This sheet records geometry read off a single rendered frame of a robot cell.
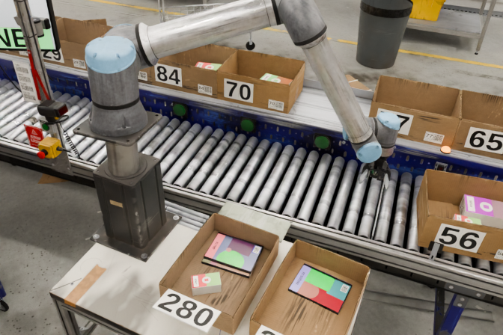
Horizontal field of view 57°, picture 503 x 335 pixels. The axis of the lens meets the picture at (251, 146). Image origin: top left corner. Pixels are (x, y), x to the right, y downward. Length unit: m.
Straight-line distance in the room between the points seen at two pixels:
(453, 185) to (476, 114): 0.53
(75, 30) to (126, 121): 1.72
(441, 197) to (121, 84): 1.43
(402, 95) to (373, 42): 2.40
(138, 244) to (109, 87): 0.65
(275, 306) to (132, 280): 0.52
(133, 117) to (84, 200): 1.80
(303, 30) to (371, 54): 3.49
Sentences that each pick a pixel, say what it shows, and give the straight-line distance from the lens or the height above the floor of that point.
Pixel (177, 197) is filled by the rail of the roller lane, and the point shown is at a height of 0.72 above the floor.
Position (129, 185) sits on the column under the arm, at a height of 1.08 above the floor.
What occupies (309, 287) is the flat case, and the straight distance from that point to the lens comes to 1.72.
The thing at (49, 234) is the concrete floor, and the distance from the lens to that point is 3.13.
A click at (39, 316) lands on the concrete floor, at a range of 2.75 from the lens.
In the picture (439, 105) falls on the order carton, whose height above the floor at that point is 0.94.
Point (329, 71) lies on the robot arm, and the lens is 1.54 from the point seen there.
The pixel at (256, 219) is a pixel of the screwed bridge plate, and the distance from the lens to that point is 1.95.
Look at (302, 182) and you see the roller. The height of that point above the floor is 0.75.
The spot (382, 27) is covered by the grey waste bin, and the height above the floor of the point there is 0.46.
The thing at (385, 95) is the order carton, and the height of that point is 0.94.
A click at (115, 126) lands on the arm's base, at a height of 1.30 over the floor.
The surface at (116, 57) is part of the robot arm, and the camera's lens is 1.45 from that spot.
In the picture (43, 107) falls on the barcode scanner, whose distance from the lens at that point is 2.17.
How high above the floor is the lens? 2.13
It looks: 36 degrees down
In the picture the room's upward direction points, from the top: 2 degrees clockwise
